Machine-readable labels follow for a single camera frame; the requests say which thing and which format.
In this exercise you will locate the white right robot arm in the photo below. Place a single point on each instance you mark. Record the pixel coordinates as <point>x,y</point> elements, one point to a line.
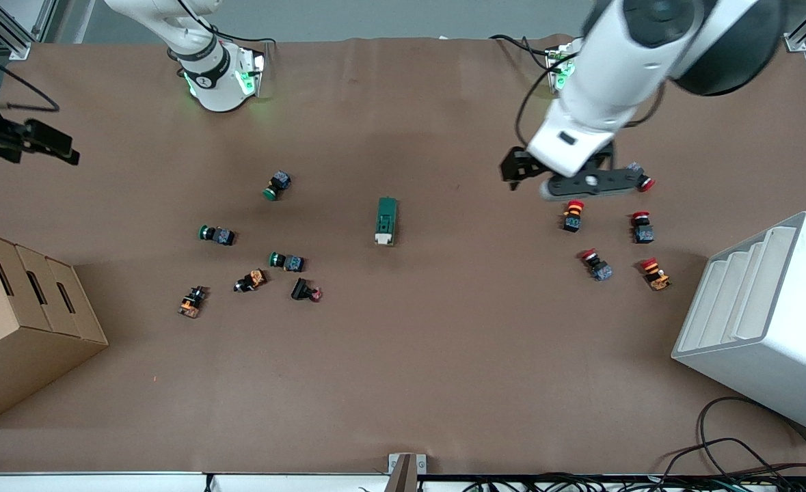
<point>215,89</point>

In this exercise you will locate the white stepped storage bin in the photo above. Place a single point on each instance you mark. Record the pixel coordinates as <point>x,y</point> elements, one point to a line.
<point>772,321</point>

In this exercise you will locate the metal table bracket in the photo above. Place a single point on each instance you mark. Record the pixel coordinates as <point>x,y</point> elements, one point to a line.
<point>406,471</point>

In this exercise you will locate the brown paper table cover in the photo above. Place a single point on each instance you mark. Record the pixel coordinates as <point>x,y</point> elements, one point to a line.
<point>402,369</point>

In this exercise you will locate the black switch red lamp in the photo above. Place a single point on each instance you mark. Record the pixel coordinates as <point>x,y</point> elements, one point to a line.
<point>303,290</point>

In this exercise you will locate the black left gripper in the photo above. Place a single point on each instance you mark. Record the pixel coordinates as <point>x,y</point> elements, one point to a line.
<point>517,166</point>

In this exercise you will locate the black button orange contact block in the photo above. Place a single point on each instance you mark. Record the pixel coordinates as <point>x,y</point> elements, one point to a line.
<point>251,280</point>
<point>192,303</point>

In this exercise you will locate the green button grey contact block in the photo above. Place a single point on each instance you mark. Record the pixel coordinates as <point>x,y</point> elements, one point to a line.
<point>277,186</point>
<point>288,262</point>
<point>218,235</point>

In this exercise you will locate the red button grey contact block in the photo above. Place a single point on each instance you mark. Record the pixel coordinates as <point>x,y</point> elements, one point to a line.
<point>597,266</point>
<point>642,229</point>
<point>646,182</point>

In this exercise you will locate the red button orange contact block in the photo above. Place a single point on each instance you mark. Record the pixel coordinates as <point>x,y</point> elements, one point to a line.
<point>655,274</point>
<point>573,215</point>

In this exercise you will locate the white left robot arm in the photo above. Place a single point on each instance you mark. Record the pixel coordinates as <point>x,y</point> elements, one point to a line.
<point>614,68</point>

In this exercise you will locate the brown cardboard box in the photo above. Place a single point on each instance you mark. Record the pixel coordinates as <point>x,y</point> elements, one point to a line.
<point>27,328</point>

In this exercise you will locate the white table edge rail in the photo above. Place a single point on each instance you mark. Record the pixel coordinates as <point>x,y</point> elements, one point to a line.
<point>170,482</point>

